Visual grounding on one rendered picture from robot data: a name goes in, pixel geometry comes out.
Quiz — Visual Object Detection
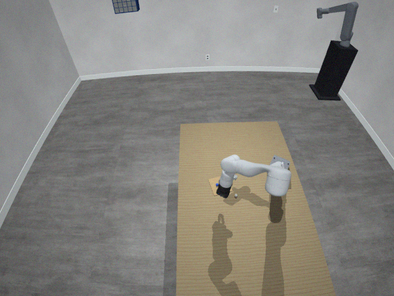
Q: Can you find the tan mat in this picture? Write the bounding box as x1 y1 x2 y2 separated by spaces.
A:
208 177 220 196

